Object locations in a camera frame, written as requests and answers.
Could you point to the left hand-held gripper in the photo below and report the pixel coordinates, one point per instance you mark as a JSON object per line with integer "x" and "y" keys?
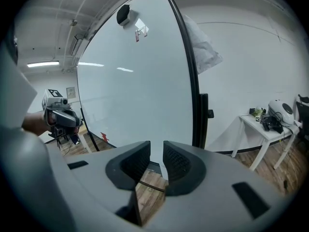
{"x": 51, "y": 99}

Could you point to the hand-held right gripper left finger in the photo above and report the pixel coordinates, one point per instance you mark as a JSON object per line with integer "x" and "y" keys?
{"x": 91, "y": 185}

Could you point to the black flat box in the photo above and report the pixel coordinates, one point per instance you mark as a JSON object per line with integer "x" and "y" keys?
{"x": 252, "y": 111}

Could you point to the black electronic device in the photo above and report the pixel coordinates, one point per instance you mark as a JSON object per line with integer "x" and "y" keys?
{"x": 272, "y": 124}

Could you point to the white rounded device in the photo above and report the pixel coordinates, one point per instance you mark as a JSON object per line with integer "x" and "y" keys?
{"x": 277, "y": 107}

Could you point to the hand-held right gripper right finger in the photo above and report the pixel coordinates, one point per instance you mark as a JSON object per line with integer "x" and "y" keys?
{"x": 217, "y": 178}

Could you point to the person's left forearm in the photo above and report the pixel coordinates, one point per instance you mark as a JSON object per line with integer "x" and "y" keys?
{"x": 33, "y": 124}

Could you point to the white wall notice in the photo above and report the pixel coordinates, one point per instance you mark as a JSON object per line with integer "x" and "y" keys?
{"x": 70, "y": 93}

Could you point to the green white bundle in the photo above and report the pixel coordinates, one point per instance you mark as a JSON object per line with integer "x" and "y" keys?
{"x": 259, "y": 110}

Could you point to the ceiling light strip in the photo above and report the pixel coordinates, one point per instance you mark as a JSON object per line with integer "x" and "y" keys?
{"x": 43, "y": 64}

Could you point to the white crumpled plastic sheet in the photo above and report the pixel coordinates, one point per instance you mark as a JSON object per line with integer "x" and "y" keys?
{"x": 202, "y": 49}

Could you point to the small patterned cube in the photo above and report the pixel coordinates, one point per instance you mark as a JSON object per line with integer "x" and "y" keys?
{"x": 258, "y": 120}

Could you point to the black whiteboard eraser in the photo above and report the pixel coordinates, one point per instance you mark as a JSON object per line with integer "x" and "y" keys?
{"x": 123, "y": 14}

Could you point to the black framed whiteboard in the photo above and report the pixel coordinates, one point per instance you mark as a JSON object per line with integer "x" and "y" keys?
{"x": 135, "y": 81}

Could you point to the black office chair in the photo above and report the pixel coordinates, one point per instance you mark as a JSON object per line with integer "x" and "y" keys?
{"x": 303, "y": 115}

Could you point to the white table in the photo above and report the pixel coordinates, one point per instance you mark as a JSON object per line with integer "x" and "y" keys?
{"x": 268, "y": 133}

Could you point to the person's left hand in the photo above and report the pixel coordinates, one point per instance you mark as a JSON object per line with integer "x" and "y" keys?
{"x": 49, "y": 118}

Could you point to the light wooden desk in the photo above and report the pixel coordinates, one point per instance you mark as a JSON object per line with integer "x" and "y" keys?
{"x": 83, "y": 129}

